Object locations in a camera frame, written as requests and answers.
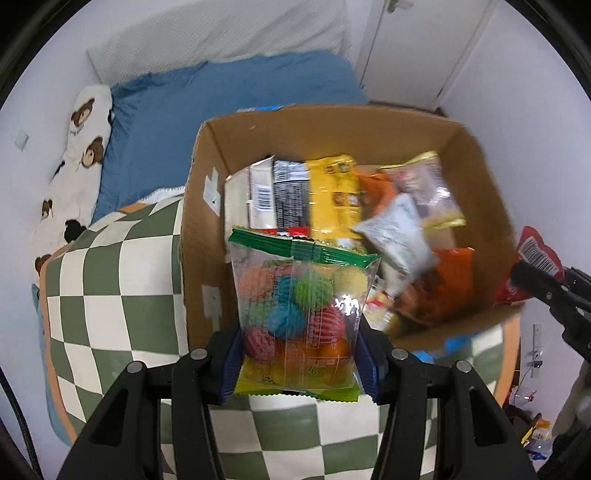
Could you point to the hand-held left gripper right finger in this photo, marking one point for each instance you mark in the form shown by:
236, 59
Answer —
369, 369

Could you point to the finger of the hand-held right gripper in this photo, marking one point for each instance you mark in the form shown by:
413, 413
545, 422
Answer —
535, 281

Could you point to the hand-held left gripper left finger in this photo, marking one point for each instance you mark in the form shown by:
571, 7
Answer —
231, 364

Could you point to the red snack packet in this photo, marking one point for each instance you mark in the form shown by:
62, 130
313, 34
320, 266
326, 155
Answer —
531, 249

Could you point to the clear bag of colourful balls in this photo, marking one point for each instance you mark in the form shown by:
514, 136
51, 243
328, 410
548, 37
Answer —
295, 300

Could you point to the yellow clear snack bag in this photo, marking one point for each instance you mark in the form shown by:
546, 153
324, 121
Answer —
429, 184

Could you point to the white snack packet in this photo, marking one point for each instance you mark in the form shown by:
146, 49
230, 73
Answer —
240, 198

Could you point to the cardboard box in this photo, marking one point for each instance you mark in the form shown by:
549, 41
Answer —
323, 134

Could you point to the small yellow snack packet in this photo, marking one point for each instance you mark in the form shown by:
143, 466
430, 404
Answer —
381, 307

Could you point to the large orange snack packet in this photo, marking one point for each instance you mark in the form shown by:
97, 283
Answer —
443, 281

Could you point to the green checkered blanket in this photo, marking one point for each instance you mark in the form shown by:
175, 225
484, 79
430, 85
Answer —
115, 300

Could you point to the yellow wrapper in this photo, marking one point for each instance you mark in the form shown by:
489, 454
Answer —
535, 430

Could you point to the silver snack packet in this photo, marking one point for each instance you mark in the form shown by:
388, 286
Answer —
397, 230

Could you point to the black snack packet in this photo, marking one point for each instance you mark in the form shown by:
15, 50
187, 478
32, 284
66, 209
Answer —
291, 194

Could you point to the light blue mattress sheet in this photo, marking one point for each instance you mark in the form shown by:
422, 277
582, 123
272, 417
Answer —
51, 392

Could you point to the blue bedsheet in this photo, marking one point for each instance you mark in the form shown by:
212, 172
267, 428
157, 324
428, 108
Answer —
184, 120

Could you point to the white door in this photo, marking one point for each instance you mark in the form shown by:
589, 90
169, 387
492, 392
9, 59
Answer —
425, 50

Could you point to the bear print pillow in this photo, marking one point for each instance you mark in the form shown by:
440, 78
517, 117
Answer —
83, 138

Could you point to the white pillow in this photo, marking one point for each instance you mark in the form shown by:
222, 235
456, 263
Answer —
221, 32

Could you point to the white wall socket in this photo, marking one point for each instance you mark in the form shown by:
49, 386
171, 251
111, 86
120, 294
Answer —
536, 334

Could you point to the white wall switch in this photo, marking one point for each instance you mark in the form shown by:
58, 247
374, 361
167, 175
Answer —
21, 141

